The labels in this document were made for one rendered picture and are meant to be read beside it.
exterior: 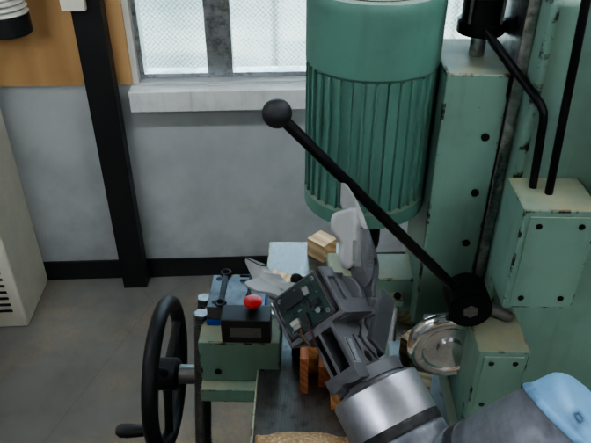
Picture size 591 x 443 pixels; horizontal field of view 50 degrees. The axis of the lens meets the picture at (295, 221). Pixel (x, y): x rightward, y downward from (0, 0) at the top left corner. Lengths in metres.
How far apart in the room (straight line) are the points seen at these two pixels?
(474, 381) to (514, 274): 0.18
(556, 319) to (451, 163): 0.30
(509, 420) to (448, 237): 0.43
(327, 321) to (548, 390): 0.20
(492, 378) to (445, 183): 0.28
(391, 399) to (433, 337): 0.37
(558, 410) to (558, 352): 0.54
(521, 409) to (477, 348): 0.37
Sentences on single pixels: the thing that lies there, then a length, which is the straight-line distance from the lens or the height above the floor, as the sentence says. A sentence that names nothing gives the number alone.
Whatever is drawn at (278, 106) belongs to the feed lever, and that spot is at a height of 1.41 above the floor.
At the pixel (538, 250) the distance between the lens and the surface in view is 0.83.
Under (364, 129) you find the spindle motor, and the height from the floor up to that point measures 1.35.
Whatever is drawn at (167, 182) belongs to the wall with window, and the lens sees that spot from 2.52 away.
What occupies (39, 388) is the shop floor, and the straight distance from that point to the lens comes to 2.44.
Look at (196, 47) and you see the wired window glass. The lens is 2.36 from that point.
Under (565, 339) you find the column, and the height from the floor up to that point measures 1.02.
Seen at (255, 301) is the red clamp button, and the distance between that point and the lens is 1.04.
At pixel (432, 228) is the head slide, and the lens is 0.93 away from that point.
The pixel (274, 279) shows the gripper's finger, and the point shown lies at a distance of 0.72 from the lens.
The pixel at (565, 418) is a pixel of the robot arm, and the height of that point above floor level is 1.32.
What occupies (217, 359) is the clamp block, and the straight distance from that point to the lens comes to 1.09.
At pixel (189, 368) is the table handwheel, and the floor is 0.83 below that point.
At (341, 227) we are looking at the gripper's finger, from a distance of 0.65.
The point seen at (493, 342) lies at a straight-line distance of 0.93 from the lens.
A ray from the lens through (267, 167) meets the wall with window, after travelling 2.46.
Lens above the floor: 1.70
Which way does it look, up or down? 34 degrees down
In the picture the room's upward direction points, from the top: straight up
